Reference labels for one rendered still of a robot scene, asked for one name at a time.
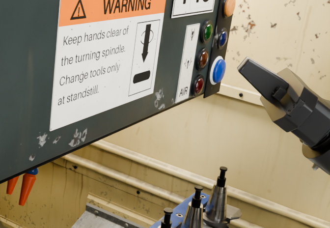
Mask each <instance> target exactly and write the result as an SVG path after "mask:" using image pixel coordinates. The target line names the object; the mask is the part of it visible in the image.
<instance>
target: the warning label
mask: <svg viewBox="0 0 330 228"><path fill-rule="evenodd" d="M165 1H166V0H60V3H59V15H58V27H57V40H56V52H55V69H54V82H53V94H52V106H51V119H50V131H52V130H55V129H58V128H60V127H63V126H66V125H68V124H71V123H74V122H76V121H79V120H82V119H85V118H87V117H90V116H93V115H95V114H98V113H101V112H104V111H106V110H109V109H112V108H114V107H117V106H120V105H123V104H125V103H128V102H131V101H133V100H136V99H139V98H141V97H144V96H146V95H149V94H152V93H153V90H154V83H155V76H156V69H157V61H158V54H159V47H160V40H161V33H162V26H163V18H164V11H165Z"/></svg>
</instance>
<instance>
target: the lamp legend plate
mask: <svg viewBox="0 0 330 228"><path fill-rule="evenodd" d="M199 27H200V23H199V24H194V25H188V26H187V27H186V34H185V40H184V47H183V53H182V60H181V66H180V73H179V79H178V86H177V92H176V99H175V103H178V102H180V101H183V100H185V99H187V98H188V97H189V91H190V85H191V79H192V73H193V64H194V58H195V52H196V46H197V40H198V33H199Z"/></svg>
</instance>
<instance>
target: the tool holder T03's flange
mask: <svg viewBox="0 0 330 228"><path fill-rule="evenodd" d="M204 210H205V208H203V224H205V225H207V226H210V227H212V228H229V223H230V219H231V217H230V215H229V214H228V213H227V212H226V219H225V220H222V221H214V220H210V219H208V218H207V217H205V215H204Z"/></svg>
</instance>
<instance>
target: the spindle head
mask: <svg viewBox="0 0 330 228"><path fill-rule="evenodd" d="M172 1H173V0H166V1H165V11H164V18H163V26H162V33H161V40H160V47H159V54H158V61H157V69H156V76H155V83H154V90H153V93H152V94H149V95H146V96H144V97H141V98H139V99H136V100H133V101H131V102H128V103H125V104H123V105H120V106H117V107H114V108H112V109H109V110H106V111H104V112H101V113H98V114H95V115H93V116H90V117H87V118H85V119H82V120H79V121H76V122H74V123H71V124H68V125H66V126H63V127H60V128H58V129H55V130H52V131H50V119H51V106H52V94H53V82H54V69H55V52H56V40H57V27H58V15H59V3H60V0H0V184H2V183H4V182H6V181H9V180H11V179H13V178H15V177H17V176H19V175H22V174H24V173H26V172H28V171H31V170H33V169H35V168H38V167H40V166H42V165H44V164H47V163H49V162H51V161H53V160H56V159H58V158H60V157H62V156H65V155H67V154H69V153H71V152H74V151H76V150H78V149H81V148H83V147H85V146H87V145H90V144H92V143H94V142H96V141H99V140H101V139H103V138H106V137H108V136H110V135H112V134H115V133H117V132H119V131H121V130H124V129H126V128H128V127H130V126H133V125H135V124H137V123H139V122H142V121H144V120H146V119H149V118H151V117H153V116H155V115H158V114H160V113H162V112H164V111H167V110H169V109H171V108H174V107H176V106H178V105H180V104H183V103H185V102H187V101H189V100H192V99H194V98H195V97H193V95H192V84H193V81H194V79H195V77H196V76H197V75H199V74H200V75H203V77H204V87H203V90H202V92H201V94H200V95H199V96H201V95H203V94H204V90H205V84H206V78H207V72H208V66H209V60H210V54H211V48H212V43H213V37H214V31H215V25H216V19H217V13H218V7H219V1H220V0H215V2H214V8H213V12H208V13H202V14H195V15H189V16H183V17H176V18H170V15H171V8H172ZM207 20H211V21H212V23H213V33H212V37H211V39H210V40H209V42H208V43H206V44H204V43H202V42H201V40H200V32H201V28H202V26H203V24H204V22H205V21H207ZM199 23H200V27H199V33H198V40H197V46H196V52H195V58H194V64H193V70H192V79H191V85H190V91H189V97H188V98H187V99H185V100H183V101H180V102H178V103H175V99H176V92H177V86H178V79H179V73H180V66H181V60H182V53H183V47H184V40H185V34H186V27H187V26H188V25H194V24H199ZM202 48H207V49H208V52H209V58H208V62H207V65H206V66H205V68H204V69H203V70H202V71H199V70H197V68H196V64H195V63H196V57H197V54H198V52H199V51H200V50H201V49H202Z"/></svg>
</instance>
